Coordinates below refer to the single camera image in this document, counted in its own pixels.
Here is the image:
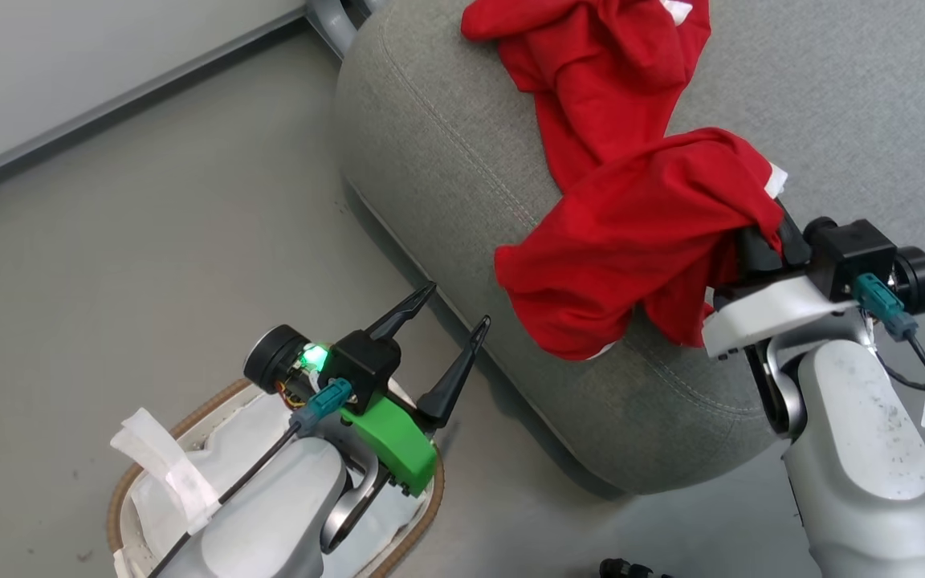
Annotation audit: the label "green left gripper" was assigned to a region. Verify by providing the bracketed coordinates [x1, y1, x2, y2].
[338, 280, 492, 499]

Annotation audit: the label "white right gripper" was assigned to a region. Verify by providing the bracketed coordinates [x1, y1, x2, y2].
[701, 203, 861, 360]

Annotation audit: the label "red and white shirt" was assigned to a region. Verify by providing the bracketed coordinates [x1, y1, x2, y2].
[461, 0, 789, 363]

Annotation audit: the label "grey fabric sofa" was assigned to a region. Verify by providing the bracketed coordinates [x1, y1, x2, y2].
[333, 0, 925, 495]

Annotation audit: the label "white clothes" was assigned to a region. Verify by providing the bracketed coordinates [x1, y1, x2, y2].
[109, 392, 431, 578]

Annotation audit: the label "black round right gripper motor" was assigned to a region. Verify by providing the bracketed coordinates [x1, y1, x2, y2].
[894, 246, 925, 315]

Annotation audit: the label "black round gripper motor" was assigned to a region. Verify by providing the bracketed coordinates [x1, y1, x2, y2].
[242, 324, 312, 395]
[894, 246, 925, 315]

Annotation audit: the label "black round left gripper motor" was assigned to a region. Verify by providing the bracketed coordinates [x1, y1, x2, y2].
[242, 324, 312, 395]

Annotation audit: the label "white laundry basket brown rim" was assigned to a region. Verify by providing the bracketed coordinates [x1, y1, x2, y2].
[106, 377, 446, 578]

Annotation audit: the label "short grey partition foot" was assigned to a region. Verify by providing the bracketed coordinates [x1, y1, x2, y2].
[305, 0, 388, 59]

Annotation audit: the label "grey partition bottom rail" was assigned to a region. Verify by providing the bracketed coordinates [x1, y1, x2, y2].
[0, 6, 309, 201]

